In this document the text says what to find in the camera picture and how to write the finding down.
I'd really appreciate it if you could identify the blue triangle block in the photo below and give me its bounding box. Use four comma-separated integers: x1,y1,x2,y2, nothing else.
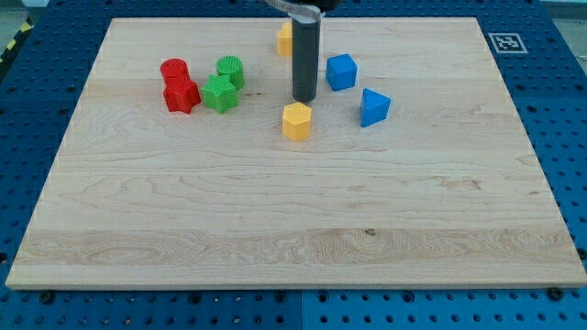
360,88,392,127

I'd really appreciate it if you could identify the blue cube block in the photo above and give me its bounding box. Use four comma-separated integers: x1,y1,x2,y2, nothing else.
326,53,358,91

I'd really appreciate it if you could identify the yellow hexagon block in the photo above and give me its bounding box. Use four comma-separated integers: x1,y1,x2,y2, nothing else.
282,102,312,141

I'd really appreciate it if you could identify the green star block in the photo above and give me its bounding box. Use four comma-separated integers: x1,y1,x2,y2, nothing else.
201,75,238,114

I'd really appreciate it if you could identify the wooden board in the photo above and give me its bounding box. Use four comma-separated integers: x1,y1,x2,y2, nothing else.
6,17,586,291

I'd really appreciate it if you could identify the green cylinder block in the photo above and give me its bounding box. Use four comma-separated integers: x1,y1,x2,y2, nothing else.
216,55,245,91

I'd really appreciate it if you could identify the yellow block behind pusher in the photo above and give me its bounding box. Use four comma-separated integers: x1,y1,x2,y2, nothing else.
276,22,293,57

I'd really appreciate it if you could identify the red star block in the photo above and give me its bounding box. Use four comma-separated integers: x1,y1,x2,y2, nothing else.
163,75,201,115

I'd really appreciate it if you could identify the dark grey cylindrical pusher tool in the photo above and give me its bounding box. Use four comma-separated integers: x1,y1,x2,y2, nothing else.
291,15,321,103

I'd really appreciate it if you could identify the red cylinder block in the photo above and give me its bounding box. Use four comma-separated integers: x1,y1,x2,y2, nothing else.
160,58,189,84

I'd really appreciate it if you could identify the white fiducial marker tag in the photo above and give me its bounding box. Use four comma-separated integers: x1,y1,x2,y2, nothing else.
489,32,527,54

